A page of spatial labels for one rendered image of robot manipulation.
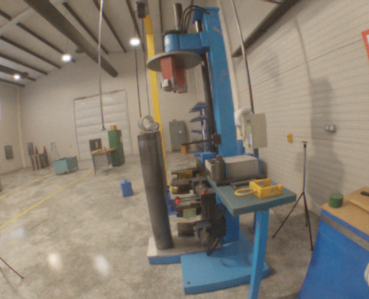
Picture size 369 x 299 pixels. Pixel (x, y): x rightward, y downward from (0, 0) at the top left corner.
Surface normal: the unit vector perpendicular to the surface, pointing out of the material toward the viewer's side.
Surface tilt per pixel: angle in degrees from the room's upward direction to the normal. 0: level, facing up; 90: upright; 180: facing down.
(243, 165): 90
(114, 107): 90
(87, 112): 90
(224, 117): 90
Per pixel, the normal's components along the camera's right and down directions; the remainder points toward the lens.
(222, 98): 0.07, 0.11
